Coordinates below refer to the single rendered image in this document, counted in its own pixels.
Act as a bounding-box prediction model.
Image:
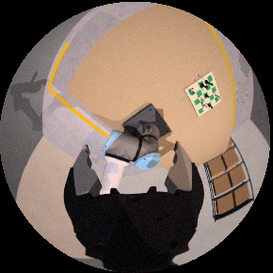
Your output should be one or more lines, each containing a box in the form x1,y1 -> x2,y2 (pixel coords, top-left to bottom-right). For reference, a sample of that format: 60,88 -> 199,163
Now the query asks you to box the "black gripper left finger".
64,144 -> 102,233

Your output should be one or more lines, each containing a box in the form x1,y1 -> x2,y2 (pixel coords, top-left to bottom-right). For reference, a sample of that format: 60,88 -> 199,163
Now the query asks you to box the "green and cream checkered chessboard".
185,72 -> 221,117

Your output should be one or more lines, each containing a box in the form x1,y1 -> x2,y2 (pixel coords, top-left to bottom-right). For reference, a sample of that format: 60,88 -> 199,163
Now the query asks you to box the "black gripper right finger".
165,141 -> 204,229

